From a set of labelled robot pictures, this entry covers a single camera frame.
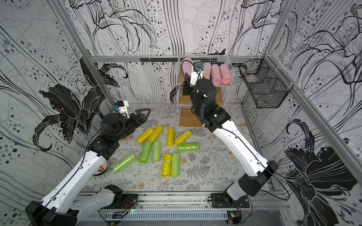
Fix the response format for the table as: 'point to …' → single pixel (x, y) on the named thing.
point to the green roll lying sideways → (188, 147)
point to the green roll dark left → (144, 157)
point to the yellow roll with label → (181, 139)
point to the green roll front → (175, 165)
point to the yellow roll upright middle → (170, 137)
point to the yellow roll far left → (142, 137)
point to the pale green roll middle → (157, 147)
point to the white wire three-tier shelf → (185, 117)
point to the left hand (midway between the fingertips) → (150, 115)
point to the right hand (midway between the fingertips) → (194, 73)
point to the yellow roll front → (166, 171)
